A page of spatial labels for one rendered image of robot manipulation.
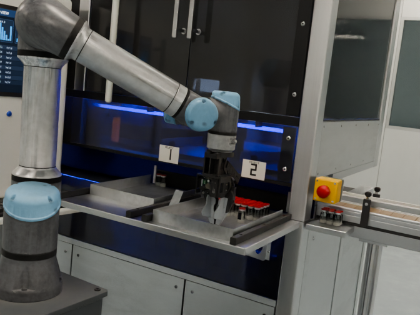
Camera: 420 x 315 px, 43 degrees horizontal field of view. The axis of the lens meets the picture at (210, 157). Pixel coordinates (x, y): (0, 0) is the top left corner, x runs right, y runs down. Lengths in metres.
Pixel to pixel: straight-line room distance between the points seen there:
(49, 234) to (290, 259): 0.86
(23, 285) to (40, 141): 0.33
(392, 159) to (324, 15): 4.71
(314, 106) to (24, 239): 0.95
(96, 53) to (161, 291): 1.13
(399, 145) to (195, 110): 5.23
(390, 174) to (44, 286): 5.43
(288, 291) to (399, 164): 4.62
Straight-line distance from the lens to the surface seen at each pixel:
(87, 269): 2.27
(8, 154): 2.04
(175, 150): 1.92
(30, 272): 1.21
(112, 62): 1.17
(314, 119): 1.70
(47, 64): 1.29
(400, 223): 1.77
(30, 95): 1.30
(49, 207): 1.19
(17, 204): 1.18
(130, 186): 2.00
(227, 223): 1.60
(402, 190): 6.35
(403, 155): 6.31
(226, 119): 1.35
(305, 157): 1.71
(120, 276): 2.16
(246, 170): 1.79
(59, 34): 1.16
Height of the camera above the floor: 1.28
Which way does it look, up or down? 8 degrees down
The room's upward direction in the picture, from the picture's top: 6 degrees clockwise
